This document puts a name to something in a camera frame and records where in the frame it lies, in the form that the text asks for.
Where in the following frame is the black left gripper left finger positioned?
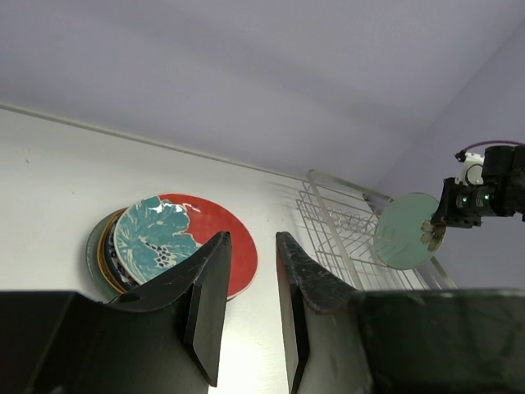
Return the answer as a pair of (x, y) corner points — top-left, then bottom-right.
(1, 232), (231, 393)

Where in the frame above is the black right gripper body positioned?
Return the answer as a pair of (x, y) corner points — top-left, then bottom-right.
(431, 145), (524, 228)

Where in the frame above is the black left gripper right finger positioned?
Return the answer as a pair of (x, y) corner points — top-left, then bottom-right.
(276, 232), (524, 393)

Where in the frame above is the teal blue plate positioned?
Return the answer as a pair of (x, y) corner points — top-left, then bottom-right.
(84, 216), (119, 301)

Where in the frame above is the blue floral white plate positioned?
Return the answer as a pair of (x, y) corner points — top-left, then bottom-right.
(104, 223), (138, 291)

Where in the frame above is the red teal leaf plate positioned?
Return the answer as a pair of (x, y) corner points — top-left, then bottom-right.
(113, 193), (258, 300)

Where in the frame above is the mint green plate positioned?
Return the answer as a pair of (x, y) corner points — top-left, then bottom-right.
(373, 193), (446, 270)

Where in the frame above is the beige bird pattern plate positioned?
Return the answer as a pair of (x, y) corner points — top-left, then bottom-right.
(96, 209), (126, 297)

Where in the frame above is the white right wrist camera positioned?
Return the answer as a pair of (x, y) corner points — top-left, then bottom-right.
(455, 152), (484, 186)

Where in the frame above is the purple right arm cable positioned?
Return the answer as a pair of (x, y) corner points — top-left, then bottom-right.
(459, 140), (525, 155)

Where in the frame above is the wire dish rack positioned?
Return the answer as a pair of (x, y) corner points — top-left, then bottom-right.
(296, 170), (457, 291)

